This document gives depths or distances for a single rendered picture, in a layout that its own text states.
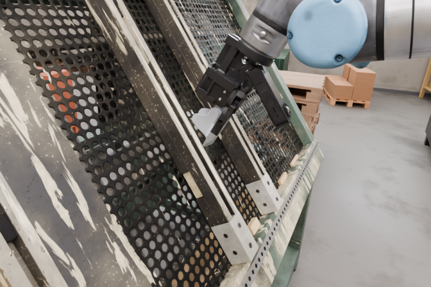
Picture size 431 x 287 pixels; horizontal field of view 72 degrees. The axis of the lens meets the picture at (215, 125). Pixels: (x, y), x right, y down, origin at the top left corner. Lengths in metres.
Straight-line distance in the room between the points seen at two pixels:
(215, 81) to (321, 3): 0.25
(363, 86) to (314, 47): 5.90
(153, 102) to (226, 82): 0.36
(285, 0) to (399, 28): 0.20
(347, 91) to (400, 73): 2.19
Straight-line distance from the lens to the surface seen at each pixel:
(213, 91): 0.52
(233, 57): 0.51
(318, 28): 0.31
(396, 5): 0.33
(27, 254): 0.55
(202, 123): 0.55
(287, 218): 1.18
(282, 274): 1.93
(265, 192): 1.06
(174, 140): 0.82
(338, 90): 6.11
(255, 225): 1.04
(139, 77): 0.83
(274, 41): 0.48
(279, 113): 0.51
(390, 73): 8.05
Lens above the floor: 1.56
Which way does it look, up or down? 21 degrees down
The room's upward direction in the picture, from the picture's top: 3 degrees clockwise
